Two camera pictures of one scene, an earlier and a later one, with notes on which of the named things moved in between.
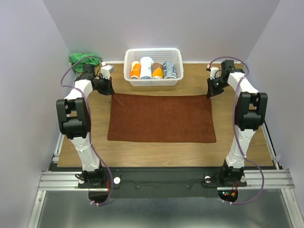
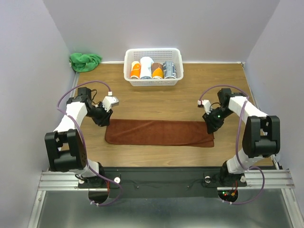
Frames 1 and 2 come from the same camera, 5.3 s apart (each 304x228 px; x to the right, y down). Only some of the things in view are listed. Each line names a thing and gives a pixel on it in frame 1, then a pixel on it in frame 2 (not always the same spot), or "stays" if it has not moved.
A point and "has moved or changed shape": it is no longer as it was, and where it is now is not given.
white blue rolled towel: [146, 68] stays
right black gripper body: [216, 85] → [215, 118]
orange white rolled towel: [135, 71] stays
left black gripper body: [103, 85] → [99, 114]
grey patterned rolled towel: [169, 71] stays
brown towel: [160, 118] has moved or changed shape
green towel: [78, 67] stays
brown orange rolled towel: [157, 71] stays
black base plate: [161, 183] stays
